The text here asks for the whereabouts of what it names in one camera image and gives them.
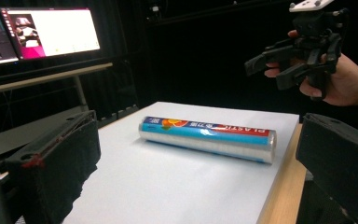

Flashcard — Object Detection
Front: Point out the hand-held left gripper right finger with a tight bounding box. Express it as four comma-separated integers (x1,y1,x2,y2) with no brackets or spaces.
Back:
295,112,358,224

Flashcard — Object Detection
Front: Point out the grey metal stand leg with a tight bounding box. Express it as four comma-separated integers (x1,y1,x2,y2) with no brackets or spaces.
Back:
72,75,90,112

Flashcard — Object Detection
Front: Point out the wide computer monitor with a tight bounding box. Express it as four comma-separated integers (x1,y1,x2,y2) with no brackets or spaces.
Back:
0,7,102,61

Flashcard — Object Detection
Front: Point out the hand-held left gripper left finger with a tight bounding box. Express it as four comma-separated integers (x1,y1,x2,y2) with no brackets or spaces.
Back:
4,110,102,224

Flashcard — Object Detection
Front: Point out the white board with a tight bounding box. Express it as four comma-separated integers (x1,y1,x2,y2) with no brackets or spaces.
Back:
62,101,301,224

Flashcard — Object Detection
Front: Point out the beige monitor shelf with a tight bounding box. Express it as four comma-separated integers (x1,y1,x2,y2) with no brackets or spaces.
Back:
0,62,114,97

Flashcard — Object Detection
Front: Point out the plastic wrap roll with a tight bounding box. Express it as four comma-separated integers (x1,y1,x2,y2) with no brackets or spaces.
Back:
138,116,278,165

